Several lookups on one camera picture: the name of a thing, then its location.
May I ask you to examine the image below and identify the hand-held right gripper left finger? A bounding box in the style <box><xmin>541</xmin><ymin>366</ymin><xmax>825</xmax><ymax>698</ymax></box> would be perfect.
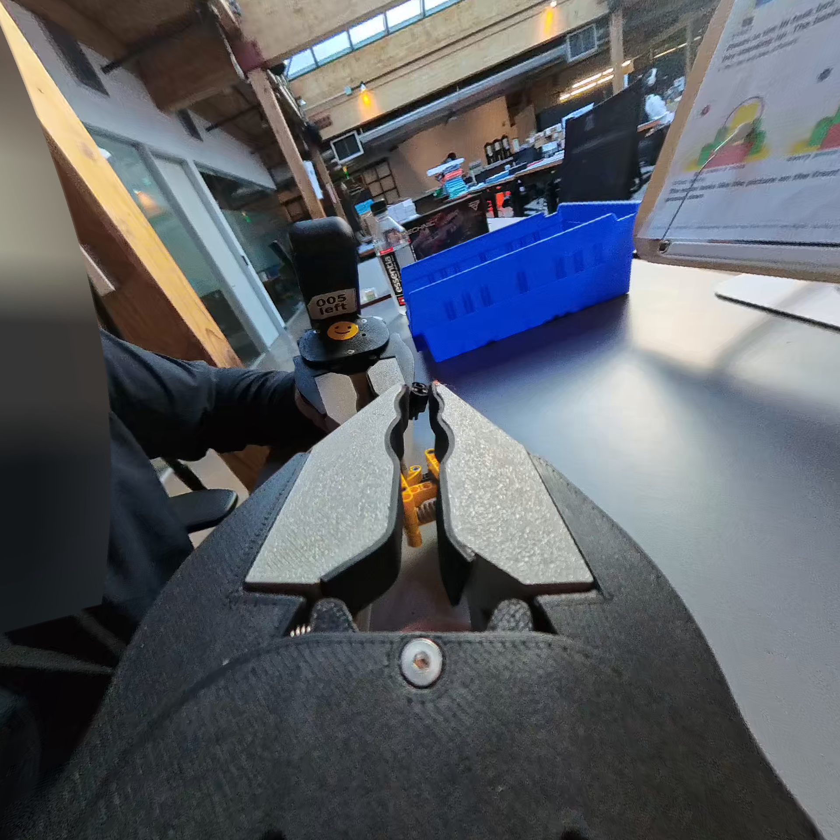
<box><xmin>244</xmin><ymin>382</ymin><xmax>409</xmax><ymax>614</ymax></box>

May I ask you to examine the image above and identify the black chair armrest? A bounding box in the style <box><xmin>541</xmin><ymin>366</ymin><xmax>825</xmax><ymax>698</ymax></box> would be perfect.
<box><xmin>157</xmin><ymin>456</ymin><xmax>239</xmax><ymax>534</ymax></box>

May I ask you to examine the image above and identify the blue plastic bin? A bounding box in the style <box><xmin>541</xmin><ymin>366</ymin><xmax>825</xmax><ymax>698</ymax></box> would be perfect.
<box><xmin>399</xmin><ymin>200</ymin><xmax>641</xmax><ymax>364</ymax></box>

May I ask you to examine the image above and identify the dark printed cardboard box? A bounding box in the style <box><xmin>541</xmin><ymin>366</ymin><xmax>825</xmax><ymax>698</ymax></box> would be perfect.
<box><xmin>400</xmin><ymin>194</ymin><xmax>490</xmax><ymax>261</ymax></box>

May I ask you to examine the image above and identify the person's torso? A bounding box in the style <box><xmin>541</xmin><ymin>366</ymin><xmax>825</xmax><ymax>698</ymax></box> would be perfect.
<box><xmin>98</xmin><ymin>413</ymin><xmax>198</xmax><ymax>631</ymax></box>

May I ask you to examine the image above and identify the yellow and black lego model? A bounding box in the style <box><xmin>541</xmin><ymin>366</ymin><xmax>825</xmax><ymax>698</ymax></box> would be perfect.
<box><xmin>399</xmin><ymin>448</ymin><xmax>442</xmax><ymax>550</ymax></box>

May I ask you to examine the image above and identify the person's left forearm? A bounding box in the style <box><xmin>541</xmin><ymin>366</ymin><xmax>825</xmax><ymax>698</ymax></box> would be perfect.
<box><xmin>98</xmin><ymin>331</ymin><xmax>312</xmax><ymax>460</ymax></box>

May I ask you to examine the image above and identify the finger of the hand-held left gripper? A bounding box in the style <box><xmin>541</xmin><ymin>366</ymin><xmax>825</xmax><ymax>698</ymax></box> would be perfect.
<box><xmin>366</xmin><ymin>335</ymin><xmax>416</xmax><ymax>404</ymax></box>
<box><xmin>314</xmin><ymin>371</ymin><xmax>370</xmax><ymax>432</ymax></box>

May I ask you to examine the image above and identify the clear water bottle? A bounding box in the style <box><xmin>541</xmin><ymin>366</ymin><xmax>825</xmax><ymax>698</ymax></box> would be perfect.
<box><xmin>369</xmin><ymin>199</ymin><xmax>416</xmax><ymax>308</ymax></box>

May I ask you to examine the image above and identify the white stand base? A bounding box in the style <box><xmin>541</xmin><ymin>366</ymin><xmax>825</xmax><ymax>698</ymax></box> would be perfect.
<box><xmin>714</xmin><ymin>272</ymin><xmax>840</xmax><ymax>330</ymax></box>

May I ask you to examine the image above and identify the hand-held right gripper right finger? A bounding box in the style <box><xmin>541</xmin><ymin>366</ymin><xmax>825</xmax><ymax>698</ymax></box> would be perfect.
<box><xmin>427</xmin><ymin>382</ymin><xmax>595</xmax><ymax>608</ymax></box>

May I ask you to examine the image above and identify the instruction sheet board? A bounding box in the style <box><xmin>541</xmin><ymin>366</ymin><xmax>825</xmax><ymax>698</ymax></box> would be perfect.
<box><xmin>634</xmin><ymin>0</ymin><xmax>840</xmax><ymax>284</ymax></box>

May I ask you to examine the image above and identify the black monitor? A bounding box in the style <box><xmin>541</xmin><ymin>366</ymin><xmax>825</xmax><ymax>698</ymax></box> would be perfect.
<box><xmin>558</xmin><ymin>80</ymin><xmax>647</xmax><ymax>206</ymax></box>

